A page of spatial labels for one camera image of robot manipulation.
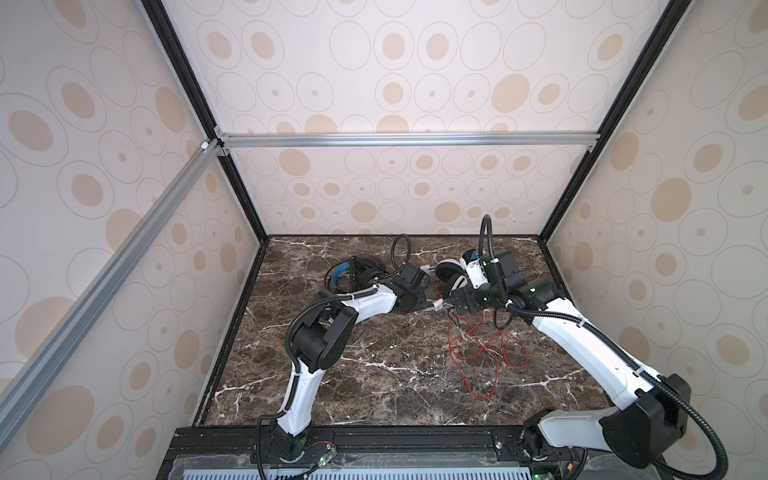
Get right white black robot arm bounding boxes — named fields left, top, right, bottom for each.
left=435, top=216, right=729, bottom=479

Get red headphone cable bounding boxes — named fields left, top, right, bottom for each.
left=447, top=308, right=532, bottom=403

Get white black headphones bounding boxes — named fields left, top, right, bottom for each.
left=416, top=259, right=469, bottom=313

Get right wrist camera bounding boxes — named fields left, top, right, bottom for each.
left=459, top=249, right=488, bottom=290

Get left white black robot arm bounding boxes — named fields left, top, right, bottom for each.
left=258, top=234, right=428, bottom=461

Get black corner post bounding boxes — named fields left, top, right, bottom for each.
left=538, top=0, right=693, bottom=245
left=140, top=0, right=269, bottom=243

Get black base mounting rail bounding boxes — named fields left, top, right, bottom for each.
left=157, top=426, right=666, bottom=479

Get right black corner post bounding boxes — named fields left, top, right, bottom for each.
left=538, top=0, right=693, bottom=245

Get diagonal aluminium rail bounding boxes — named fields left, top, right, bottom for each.
left=1, top=138, right=223, bottom=449

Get horizontal aluminium rail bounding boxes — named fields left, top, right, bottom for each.
left=221, top=131, right=600, bottom=148

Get black blue headphones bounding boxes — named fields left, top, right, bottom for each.
left=324, top=256, right=387, bottom=294

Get left black corner post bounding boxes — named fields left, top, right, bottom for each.
left=140, top=0, right=269, bottom=243

